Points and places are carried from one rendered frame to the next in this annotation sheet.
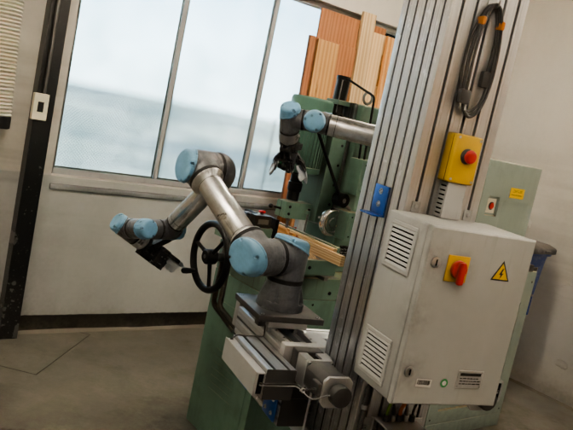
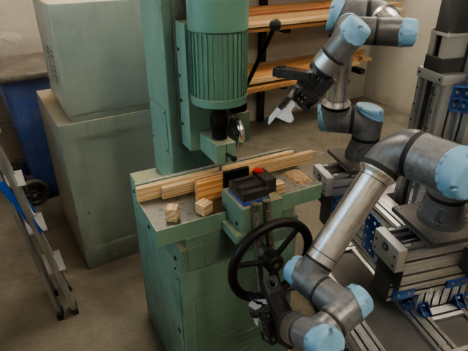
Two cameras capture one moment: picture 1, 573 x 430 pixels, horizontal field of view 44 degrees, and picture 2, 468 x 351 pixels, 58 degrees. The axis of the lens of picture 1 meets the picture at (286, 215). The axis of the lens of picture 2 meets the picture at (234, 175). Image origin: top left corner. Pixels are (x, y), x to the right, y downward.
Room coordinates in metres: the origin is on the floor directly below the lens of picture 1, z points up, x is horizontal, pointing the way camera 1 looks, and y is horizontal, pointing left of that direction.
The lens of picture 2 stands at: (2.73, 1.24, 1.63)
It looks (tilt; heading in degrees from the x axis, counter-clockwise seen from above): 29 degrees down; 279
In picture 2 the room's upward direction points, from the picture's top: straight up
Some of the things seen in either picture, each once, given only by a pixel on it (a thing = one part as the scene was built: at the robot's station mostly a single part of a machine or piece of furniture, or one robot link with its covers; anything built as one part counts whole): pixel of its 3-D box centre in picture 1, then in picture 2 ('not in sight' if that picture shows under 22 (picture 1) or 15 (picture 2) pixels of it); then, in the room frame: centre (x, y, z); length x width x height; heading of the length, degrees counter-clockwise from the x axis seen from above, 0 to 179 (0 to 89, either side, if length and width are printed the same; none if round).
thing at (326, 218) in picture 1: (331, 222); (235, 131); (2.96, -0.19, 1.02); 0.12 x 0.03 x 0.12; 127
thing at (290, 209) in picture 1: (293, 211); (217, 147); (2.99, -0.03, 1.03); 0.14 x 0.07 x 0.09; 127
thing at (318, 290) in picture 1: (298, 273); (207, 202); (3.06, -0.11, 0.76); 0.57 x 0.45 x 0.09; 127
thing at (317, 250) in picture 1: (296, 241); (243, 173); (2.91, -0.06, 0.92); 0.60 x 0.02 x 0.04; 37
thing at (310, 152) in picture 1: (305, 135); (218, 51); (2.98, -0.01, 1.35); 0.18 x 0.18 x 0.31
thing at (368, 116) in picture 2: not in sight; (366, 120); (2.45, -0.49, 0.98); 0.13 x 0.12 x 0.14; 176
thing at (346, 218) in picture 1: (345, 224); (235, 125); (2.97, -0.25, 1.02); 0.09 x 0.07 x 0.12; 37
